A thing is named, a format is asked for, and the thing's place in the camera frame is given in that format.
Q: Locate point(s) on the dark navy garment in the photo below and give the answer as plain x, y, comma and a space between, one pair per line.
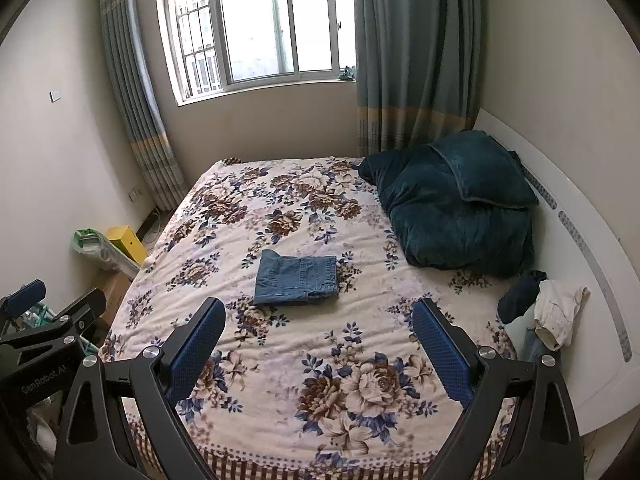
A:
517, 300

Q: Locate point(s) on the small teal windowsill object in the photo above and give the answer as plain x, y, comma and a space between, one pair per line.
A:
347, 73

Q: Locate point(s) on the dark teal quilt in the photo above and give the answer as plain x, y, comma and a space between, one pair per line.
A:
440, 230

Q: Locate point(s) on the floral printed blanket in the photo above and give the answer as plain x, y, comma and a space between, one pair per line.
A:
300, 230

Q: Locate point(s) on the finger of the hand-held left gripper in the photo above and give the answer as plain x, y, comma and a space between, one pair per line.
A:
27, 295
85, 307

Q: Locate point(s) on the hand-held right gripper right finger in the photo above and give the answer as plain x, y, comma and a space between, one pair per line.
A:
445, 355

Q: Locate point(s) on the white wall switch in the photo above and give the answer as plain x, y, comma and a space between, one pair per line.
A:
55, 95

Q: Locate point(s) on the wall power outlet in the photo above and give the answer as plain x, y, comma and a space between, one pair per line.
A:
135, 193

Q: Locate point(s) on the green and white bag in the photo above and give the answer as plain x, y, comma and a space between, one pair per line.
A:
95, 247

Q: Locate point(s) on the yellow box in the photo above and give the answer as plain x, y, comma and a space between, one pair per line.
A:
127, 242

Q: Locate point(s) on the cream white garment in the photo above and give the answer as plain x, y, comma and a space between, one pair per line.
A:
557, 310

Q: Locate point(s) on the light blue garment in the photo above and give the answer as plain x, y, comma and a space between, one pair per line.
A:
522, 340

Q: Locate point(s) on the grey-blue striped curtain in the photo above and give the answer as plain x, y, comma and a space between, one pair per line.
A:
415, 60
135, 110

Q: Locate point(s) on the window with white frame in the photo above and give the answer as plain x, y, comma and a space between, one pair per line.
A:
260, 25

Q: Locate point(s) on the blue denim pants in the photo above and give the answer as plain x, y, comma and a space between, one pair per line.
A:
295, 277

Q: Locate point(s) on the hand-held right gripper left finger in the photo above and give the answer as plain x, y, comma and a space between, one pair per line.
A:
195, 350

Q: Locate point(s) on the white bed headboard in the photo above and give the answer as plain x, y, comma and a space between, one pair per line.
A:
580, 240

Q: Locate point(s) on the dark teal pillow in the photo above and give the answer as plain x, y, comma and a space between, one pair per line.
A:
485, 170

